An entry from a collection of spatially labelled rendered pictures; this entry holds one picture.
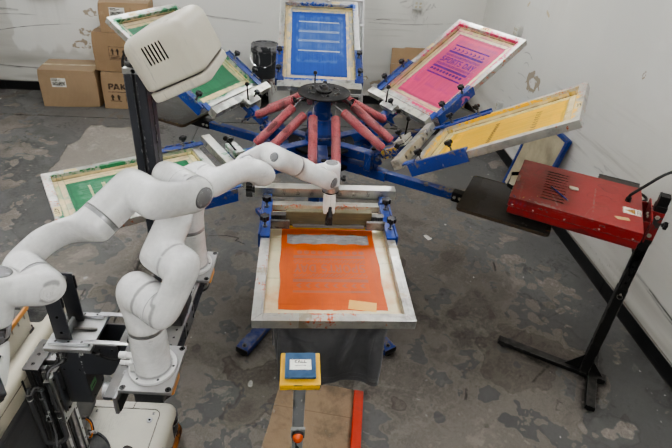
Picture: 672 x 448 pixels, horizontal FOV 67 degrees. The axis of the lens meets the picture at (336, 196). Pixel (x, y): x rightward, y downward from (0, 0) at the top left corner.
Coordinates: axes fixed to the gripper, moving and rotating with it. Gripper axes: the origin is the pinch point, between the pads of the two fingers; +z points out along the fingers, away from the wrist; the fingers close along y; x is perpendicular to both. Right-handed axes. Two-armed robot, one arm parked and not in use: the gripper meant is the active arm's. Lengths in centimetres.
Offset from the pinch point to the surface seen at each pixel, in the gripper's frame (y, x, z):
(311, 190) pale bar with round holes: -21.7, -7.4, -1.7
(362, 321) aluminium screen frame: 60, 9, 3
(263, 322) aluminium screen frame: 60, -25, 3
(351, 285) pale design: 37.5, 7.6, 5.9
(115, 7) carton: -368, -203, -8
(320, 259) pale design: 21.5, -4.1, 5.9
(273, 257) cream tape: 20.7, -23.6, 5.8
